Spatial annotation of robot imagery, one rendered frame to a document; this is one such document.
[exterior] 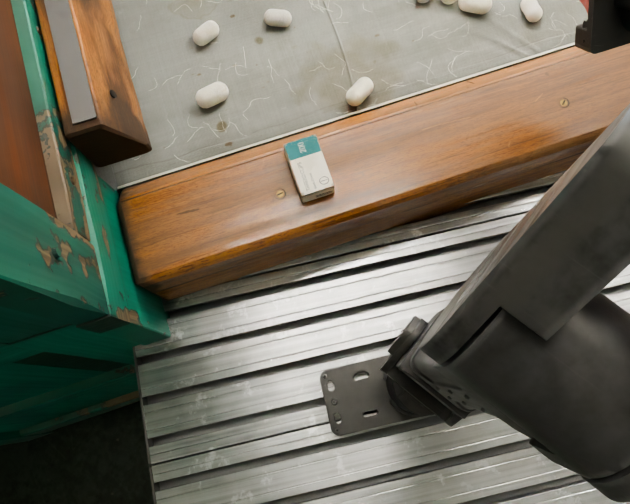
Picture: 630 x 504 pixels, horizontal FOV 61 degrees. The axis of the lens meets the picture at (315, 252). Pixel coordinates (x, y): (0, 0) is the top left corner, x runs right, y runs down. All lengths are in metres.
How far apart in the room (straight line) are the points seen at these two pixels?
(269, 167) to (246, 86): 0.12
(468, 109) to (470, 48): 0.10
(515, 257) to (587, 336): 0.04
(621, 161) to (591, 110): 0.47
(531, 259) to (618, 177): 0.04
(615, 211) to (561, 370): 0.06
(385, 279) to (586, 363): 0.43
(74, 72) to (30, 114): 0.06
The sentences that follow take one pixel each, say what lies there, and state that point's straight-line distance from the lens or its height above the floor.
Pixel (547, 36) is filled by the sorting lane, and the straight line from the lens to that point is 0.71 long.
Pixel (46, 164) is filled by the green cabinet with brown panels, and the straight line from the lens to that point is 0.50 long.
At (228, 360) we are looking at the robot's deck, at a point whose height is 0.67.
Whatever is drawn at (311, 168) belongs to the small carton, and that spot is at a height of 0.78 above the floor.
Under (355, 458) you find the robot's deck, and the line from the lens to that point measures 0.61.
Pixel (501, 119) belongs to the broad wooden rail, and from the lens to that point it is 0.61.
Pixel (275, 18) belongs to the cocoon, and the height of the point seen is 0.76.
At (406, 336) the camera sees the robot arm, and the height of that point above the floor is 0.80.
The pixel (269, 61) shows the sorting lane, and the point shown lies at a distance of 0.65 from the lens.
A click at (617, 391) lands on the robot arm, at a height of 1.08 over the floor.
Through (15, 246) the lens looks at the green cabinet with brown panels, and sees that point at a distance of 0.37.
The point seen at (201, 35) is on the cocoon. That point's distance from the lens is 0.67.
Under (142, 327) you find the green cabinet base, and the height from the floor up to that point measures 0.76.
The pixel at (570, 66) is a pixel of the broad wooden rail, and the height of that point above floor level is 0.76.
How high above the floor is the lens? 1.27
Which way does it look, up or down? 75 degrees down
